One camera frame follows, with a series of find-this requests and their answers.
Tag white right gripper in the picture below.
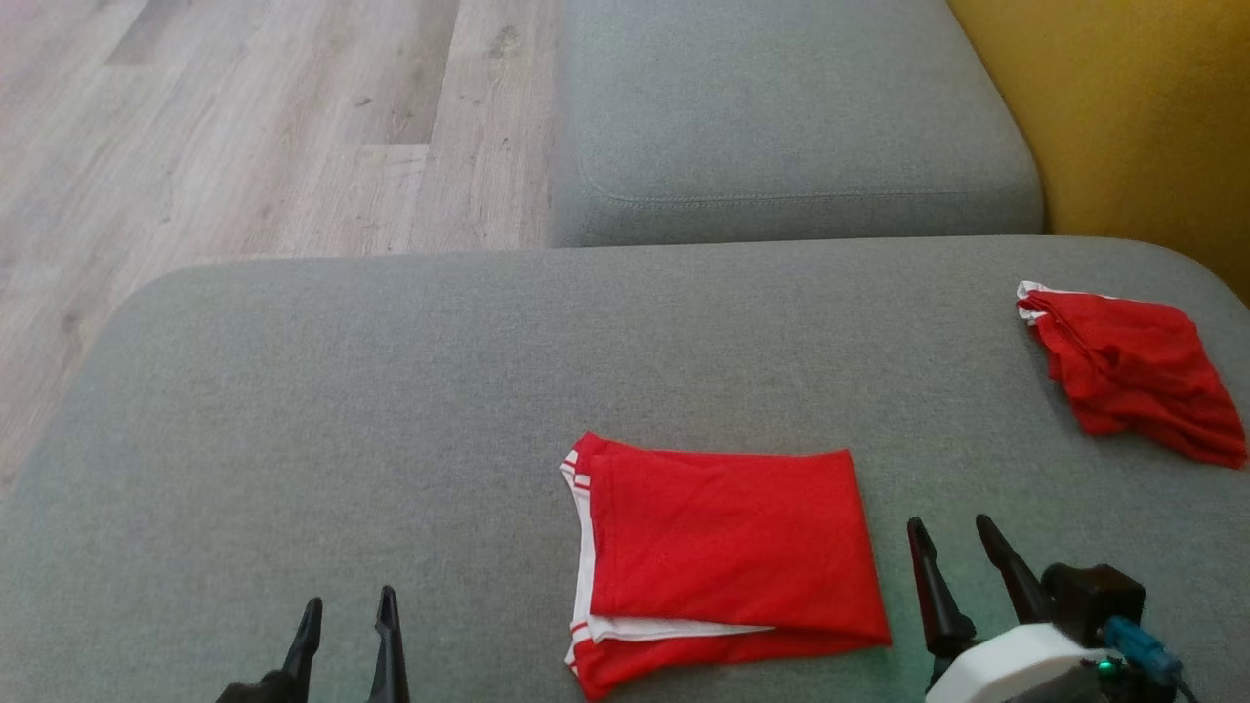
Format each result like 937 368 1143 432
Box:
905 513 1126 703

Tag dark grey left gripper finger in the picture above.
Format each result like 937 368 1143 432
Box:
280 597 325 702
367 585 412 703

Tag red jersey with white sleeves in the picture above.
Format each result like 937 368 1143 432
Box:
559 431 893 702

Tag red shorts with white stripes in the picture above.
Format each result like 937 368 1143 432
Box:
1016 280 1250 472

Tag grey sofa chaise cushion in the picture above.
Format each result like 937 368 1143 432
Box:
0 234 1250 703

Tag yellow sofa back cushion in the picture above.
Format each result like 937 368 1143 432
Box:
944 0 1250 306

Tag grey sofa seat cushion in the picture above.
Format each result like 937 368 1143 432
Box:
551 0 1047 249

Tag black cable with blue plug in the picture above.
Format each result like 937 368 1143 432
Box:
1101 614 1204 703

